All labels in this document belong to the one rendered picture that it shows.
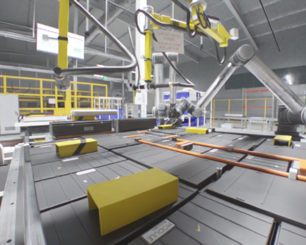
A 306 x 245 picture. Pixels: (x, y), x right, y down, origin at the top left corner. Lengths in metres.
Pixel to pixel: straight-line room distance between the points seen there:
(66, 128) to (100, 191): 0.89
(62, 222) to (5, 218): 0.12
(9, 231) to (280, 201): 0.47
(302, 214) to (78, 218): 0.37
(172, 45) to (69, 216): 1.63
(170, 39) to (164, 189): 1.58
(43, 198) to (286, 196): 0.48
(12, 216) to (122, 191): 0.21
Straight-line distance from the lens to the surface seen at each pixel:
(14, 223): 0.36
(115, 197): 0.25
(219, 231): 0.27
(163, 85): 1.40
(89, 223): 0.28
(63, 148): 0.63
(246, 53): 1.69
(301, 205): 0.38
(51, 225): 0.30
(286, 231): 0.31
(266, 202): 0.36
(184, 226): 0.27
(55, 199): 0.37
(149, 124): 1.47
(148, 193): 0.26
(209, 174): 0.43
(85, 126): 1.16
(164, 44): 1.68
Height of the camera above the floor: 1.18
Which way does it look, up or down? 5 degrees down
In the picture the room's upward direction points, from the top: straight up
